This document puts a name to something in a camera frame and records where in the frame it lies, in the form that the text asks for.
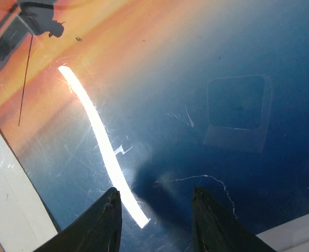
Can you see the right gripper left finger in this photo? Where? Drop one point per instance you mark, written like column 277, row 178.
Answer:
column 97, row 229

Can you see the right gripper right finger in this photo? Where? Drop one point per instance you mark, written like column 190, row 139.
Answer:
column 215, row 229

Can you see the sunset photo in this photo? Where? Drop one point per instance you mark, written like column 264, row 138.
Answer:
column 170, row 92

